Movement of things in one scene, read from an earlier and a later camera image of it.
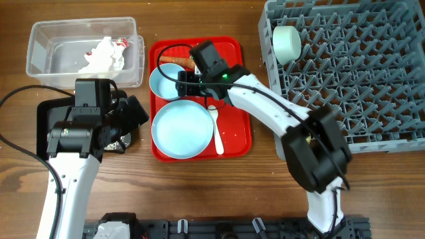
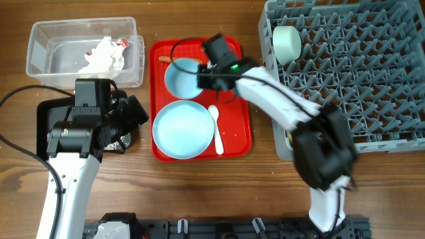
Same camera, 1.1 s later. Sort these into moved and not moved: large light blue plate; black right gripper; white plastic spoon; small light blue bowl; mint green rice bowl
Moved: small light blue bowl; black right gripper
Not moved: white plastic spoon; mint green rice bowl; large light blue plate
